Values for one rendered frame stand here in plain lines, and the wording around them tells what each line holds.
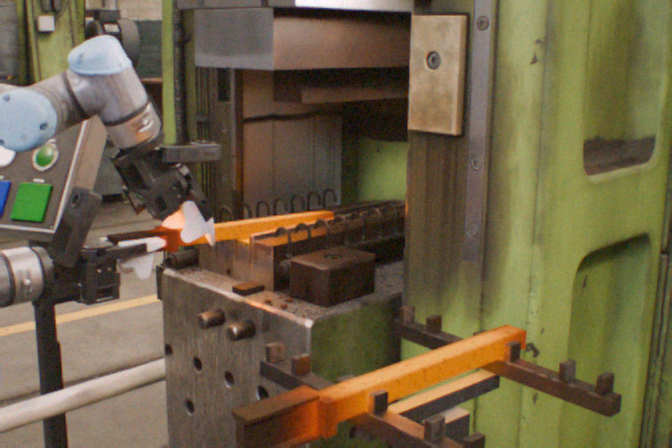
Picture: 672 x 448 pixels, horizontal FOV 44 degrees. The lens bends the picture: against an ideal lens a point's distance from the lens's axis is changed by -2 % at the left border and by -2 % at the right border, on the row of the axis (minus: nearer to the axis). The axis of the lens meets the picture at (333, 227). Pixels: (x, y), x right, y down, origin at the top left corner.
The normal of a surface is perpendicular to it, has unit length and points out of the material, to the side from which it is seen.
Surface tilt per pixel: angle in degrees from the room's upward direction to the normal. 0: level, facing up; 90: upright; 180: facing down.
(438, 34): 90
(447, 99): 90
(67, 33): 79
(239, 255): 90
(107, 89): 106
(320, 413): 90
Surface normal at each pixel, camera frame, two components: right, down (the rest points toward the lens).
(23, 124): 0.15, 0.22
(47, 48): 0.57, 0.00
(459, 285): -0.69, 0.15
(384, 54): 0.72, 0.17
